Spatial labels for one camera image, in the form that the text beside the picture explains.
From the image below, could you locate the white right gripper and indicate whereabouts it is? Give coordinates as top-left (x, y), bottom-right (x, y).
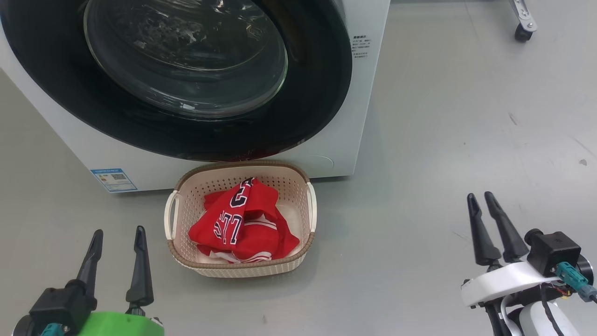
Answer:
top-left (460, 191), bottom-right (561, 308)

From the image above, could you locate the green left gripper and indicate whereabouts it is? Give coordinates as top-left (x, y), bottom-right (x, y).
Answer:
top-left (76, 225), bottom-right (165, 336)

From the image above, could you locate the red basketball jersey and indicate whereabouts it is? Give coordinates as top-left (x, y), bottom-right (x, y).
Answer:
top-left (187, 176), bottom-right (301, 265)

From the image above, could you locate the glass washing machine door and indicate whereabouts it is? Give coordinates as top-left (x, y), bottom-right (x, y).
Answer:
top-left (0, 0), bottom-right (354, 163)

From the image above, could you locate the cream perforated laundry basket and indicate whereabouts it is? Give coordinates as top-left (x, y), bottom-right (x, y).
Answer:
top-left (164, 160), bottom-right (318, 279)

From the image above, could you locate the white front-load washing machine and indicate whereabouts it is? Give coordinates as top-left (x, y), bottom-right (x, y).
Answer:
top-left (0, 0), bottom-right (391, 194)

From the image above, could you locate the blue energy label sticker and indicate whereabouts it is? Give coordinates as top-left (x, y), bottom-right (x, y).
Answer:
top-left (90, 168), bottom-right (139, 194)

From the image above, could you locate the metal leg with black caster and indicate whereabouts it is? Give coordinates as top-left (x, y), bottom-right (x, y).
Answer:
top-left (508, 0), bottom-right (538, 43)

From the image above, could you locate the small black text sticker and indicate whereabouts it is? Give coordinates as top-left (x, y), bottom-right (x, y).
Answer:
top-left (352, 34), bottom-right (373, 59)

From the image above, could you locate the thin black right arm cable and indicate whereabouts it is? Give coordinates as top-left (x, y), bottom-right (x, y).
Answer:
top-left (540, 284), bottom-right (567, 336)

